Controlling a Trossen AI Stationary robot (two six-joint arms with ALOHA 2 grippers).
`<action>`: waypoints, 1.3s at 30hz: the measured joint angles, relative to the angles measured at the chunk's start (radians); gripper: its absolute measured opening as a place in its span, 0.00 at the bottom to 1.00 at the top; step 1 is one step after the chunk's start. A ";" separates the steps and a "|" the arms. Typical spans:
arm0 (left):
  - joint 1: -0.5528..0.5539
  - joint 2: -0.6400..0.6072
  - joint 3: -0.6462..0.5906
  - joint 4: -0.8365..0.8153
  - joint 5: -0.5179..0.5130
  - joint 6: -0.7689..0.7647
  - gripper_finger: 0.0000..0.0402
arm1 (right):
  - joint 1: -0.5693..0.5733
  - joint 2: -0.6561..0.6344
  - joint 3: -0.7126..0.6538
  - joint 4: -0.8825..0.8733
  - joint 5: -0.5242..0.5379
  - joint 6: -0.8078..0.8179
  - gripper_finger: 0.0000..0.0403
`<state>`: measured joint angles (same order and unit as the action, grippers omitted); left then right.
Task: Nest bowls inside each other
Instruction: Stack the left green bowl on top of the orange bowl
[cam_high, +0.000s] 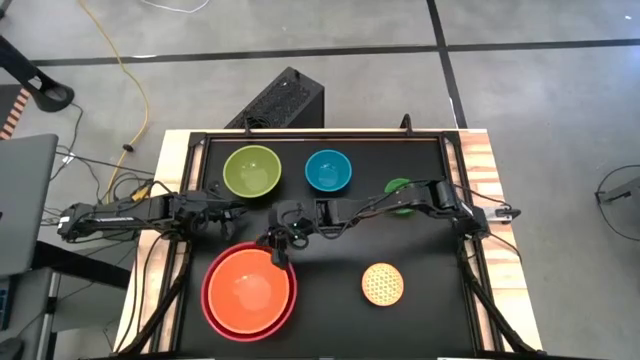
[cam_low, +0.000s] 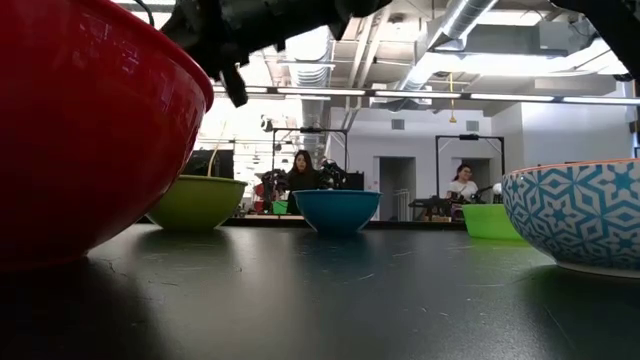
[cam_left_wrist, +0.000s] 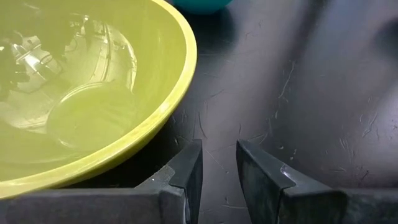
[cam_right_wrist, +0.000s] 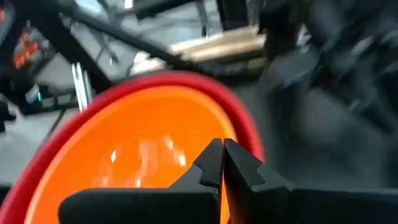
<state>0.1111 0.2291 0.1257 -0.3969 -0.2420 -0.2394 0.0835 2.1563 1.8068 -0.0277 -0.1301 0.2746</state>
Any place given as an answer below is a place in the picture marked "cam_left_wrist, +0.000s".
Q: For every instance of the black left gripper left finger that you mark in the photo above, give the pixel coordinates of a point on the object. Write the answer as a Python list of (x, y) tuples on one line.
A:
[(93, 207)]

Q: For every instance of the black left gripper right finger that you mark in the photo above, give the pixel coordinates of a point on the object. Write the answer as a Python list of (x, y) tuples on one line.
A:
[(311, 205)]

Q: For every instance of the yellow-green bowl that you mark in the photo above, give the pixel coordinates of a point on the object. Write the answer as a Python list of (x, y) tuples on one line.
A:
[(93, 109)]

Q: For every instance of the teal bowl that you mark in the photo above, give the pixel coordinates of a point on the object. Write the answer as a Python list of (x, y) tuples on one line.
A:
[(202, 6)]

